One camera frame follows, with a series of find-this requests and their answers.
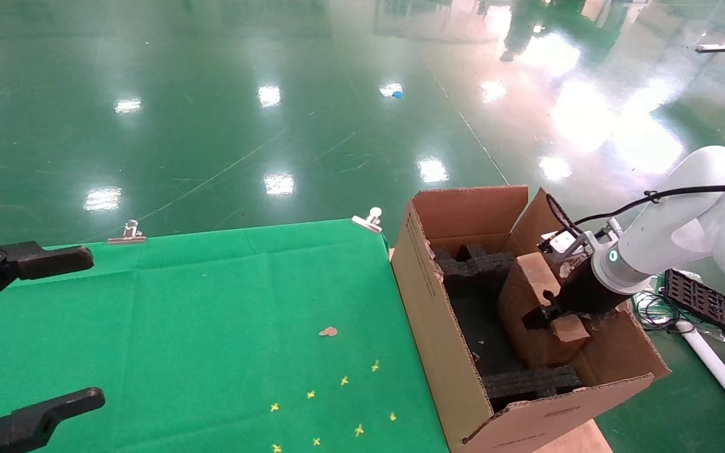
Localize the white metal frame leg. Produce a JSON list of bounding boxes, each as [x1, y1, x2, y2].
[[677, 321, 725, 441]]

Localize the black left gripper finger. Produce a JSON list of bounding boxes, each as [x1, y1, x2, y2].
[[0, 386, 106, 453], [0, 237, 94, 323]]

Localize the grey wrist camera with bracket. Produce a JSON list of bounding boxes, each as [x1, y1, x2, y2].
[[537, 230, 621, 265]]

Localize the thin black wire bundle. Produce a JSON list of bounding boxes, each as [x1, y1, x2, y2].
[[630, 286, 700, 334]]

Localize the green tablecloth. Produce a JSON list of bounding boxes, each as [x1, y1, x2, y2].
[[0, 218, 451, 453]]

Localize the black plastic grid tray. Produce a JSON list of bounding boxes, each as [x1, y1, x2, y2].
[[663, 268, 725, 342]]

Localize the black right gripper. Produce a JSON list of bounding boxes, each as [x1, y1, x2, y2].
[[521, 255, 627, 331]]

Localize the small brown cardboard box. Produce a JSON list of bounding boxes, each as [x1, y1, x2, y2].
[[498, 252, 592, 369]]

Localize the large open cardboard carton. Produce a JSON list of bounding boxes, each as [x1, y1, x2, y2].
[[391, 184, 672, 453]]

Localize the silver binder clip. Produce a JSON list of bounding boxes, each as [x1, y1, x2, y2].
[[107, 219, 148, 245], [351, 206, 383, 235]]

